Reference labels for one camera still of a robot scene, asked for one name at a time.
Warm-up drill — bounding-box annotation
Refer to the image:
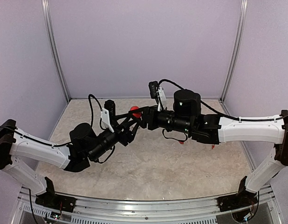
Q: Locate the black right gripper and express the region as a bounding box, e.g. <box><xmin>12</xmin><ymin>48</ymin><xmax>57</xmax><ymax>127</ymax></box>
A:
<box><xmin>128</xmin><ymin>105</ymin><xmax>192</xmax><ymax>134</ymax></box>

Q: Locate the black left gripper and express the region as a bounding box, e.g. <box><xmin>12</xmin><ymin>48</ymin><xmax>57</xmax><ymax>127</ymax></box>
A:
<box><xmin>89</xmin><ymin>113</ymin><xmax>139</xmax><ymax>161</ymax></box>

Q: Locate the red round object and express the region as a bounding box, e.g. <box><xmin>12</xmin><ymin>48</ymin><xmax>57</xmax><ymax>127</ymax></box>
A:
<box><xmin>130</xmin><ymin>106</ymin><xmax>142</xmax><ymax>119</ymax></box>

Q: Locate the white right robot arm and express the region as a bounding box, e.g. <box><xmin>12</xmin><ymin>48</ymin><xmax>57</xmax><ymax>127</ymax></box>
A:
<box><xmin>132</xmin><ymin>89</ymin><xmax>288</xmax><ymax>207</ymax></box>

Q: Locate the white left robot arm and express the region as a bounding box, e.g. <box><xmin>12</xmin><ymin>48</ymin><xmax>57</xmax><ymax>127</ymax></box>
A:
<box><xmin>0</xmin><ymin>111</ymin><xmax>143</xmax><ymax>208</ymax></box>

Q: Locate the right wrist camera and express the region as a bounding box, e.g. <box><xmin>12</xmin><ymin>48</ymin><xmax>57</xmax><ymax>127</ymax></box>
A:
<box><xmin>148</xmin><ymin>81</ymin><xmax>167</xmax><ymax>112</ymax></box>

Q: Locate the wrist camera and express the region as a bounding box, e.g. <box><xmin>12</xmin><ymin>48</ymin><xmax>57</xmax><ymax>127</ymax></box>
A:
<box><xmin>148</xmin><ymin>81</ymin><xmax>167</xmax><ymax>112</ymax></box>
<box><xmin>101</xmin><ymin>99</ymin><xmax>116</xmax><ymax>133</ymax></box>

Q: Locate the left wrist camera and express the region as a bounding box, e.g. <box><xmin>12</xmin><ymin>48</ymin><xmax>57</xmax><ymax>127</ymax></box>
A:
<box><xmin>101</xmin><ymin>99</ymin><xmax>116</xmax><ymax>133</ymax></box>

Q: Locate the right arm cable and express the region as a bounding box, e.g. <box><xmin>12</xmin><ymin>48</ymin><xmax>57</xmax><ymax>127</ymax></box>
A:
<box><xmin>158</xmin><ymin>79</ymin><xmax>282</xmax><ymax>122</ymax></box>

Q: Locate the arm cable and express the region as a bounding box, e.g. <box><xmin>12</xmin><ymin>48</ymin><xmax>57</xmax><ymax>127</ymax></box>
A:
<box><xmin>88</xmin><ymin>94</ymin><xmax>105</xmax><ymax>122</ymax></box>
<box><xmin>158</xmin><ymin>79</ymin><xmax>282</xmax><ymax>122</ymax></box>

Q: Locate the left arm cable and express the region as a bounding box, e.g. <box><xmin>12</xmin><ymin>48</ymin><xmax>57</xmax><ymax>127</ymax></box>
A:
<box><xmin>88</xmin><ymin>94</ymin><xmax>105</xmax><ymax>122</ymax></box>

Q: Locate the front aluminium rail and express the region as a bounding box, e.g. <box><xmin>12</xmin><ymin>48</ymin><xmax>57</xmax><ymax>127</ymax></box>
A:
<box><xmin>17</xmin><ymin>184</ymin><xmax>280</xmax><ymax>224</ymax></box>

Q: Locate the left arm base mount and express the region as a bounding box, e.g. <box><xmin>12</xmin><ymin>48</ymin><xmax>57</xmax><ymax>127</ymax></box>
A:
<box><xmin>35</xmin><ymin>193</ymin><xmax>76</xmax><ymax>213</ymax></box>

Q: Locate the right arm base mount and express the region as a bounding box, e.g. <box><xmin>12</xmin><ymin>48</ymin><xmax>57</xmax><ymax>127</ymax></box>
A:
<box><xmin>217</xmin><ymin>191</ymin><xmax>258</xmax><ymax>212</ymax></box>

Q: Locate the right aluminium frame post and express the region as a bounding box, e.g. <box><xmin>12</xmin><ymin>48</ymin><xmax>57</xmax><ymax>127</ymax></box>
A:
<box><xmin>220</xmin><ymin>0</ymin><xmax>248</xmax><ymax>103</ymax></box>

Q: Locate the aluminium frame post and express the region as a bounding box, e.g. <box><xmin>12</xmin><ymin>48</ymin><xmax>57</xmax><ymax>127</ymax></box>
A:
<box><xmin>220</xmin><ymin>0</ymin><xmax>248</xmax><ymax>103</ymax></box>
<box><xmin>41</xmin><ymin>0</ymin><xmax>71</xmax><ymax>104</ymax></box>

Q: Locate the left aluminium frame post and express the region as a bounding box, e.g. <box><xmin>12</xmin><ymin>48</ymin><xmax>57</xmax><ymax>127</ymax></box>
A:
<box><xmin>41</xmin><ymin>0</ymin><xmax>71</xmax><ymax>104</ymax></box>

